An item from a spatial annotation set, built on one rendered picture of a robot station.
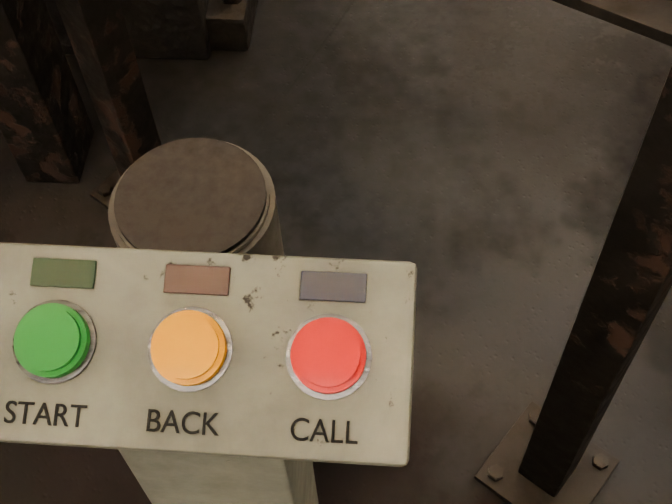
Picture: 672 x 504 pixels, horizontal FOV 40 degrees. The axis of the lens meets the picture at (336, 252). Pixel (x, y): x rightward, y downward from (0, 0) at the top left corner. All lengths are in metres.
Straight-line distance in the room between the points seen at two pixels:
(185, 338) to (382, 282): 0.11
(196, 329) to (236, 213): 0.17
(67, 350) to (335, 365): 0.14
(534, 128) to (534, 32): 0.20
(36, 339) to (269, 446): 0.14
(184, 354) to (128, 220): 0.19
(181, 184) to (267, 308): 0.19
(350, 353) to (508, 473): 0.64
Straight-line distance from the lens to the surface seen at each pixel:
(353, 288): 0.50
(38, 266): 0.54
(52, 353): 0.52
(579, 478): 1.13
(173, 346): 0.50
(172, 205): 0.66
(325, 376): 0.49
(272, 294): 0.51
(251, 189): 0.66
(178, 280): 0.52
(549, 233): 1.29
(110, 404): 0.52
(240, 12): 1.46
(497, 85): 1.45
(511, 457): 1.12
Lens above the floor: 1.05
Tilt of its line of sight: 57 degrees down
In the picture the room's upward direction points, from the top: 3 degrees counter-clockwise
